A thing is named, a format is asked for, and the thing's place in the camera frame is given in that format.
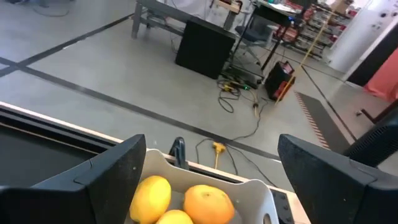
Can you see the office chair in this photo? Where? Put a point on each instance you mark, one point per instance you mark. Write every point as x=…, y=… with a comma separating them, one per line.
x=252, y=35

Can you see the red-orange panel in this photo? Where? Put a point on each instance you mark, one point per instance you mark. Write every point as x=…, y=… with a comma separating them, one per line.
x=384, y=77

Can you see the orange fruit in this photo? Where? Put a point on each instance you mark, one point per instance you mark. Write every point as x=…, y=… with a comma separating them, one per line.
x=208, y=203

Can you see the white round pillar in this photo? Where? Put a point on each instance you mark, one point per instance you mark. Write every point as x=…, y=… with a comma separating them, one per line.
x=357, y=34

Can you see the yellow lemon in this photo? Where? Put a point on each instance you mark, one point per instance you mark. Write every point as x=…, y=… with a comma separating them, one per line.
x=150, y=199
x=174, y=218

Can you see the red and black box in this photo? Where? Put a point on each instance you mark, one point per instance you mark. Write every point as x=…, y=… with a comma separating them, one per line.
x=280, y=80

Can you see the thin yellow pole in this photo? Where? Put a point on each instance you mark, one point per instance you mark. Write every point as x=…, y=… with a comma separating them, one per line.
x=306, y=55

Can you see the white plastic basket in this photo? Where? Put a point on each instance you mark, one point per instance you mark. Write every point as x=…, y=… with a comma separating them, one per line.
x=248, y=199

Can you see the black cabinet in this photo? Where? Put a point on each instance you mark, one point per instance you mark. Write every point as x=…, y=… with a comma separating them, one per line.
x=203, y=48

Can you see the black striped-edge floor mat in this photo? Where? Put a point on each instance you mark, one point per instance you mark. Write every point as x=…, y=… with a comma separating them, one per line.
x=320, y=121

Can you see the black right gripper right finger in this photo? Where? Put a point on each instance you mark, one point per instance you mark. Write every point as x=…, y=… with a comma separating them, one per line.
x=335, y=196

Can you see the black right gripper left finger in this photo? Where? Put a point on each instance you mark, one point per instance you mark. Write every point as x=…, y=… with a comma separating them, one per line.
x=77, y=202

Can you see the black corner bracket plate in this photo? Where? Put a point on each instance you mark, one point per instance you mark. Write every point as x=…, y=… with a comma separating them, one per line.
x=281, y=207

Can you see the yellow power plug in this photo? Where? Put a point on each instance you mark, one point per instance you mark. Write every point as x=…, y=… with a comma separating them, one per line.
x=218, y=148

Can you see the storage shelf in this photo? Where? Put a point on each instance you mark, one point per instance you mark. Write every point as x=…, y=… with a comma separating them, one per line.
x=314, y=31

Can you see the black aluminium table frame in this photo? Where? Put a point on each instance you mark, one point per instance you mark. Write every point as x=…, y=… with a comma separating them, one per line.
x=46, y=125

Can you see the black table clamp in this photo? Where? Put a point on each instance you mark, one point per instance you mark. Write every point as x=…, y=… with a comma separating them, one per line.
x=178, y=152

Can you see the grey workbench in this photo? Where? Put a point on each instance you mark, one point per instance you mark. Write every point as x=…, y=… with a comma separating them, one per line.
x=174, y=14

